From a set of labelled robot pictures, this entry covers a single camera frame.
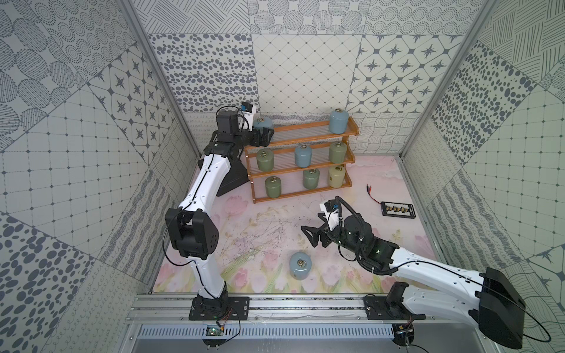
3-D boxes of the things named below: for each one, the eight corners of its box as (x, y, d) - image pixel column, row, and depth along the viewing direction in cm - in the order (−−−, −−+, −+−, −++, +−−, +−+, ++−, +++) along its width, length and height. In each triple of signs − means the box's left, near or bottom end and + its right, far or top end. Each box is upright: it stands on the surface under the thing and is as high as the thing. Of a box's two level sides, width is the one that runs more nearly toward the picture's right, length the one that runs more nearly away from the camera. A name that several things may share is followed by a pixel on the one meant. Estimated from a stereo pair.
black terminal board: (383, 216, 100) (384, 213, 98) (380, 204, 104) (382, 201, 102) (414, 218, 99) (416, 216, 97) (410, 206, 103) (413, 204, 101)
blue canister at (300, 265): (290, 279, 82) (290, 272, 75) (290, 259, 87) (290, 250, 79) (310, 279, 82) (312, 272, 75) (309, 259, 87) (311, 250, 79)
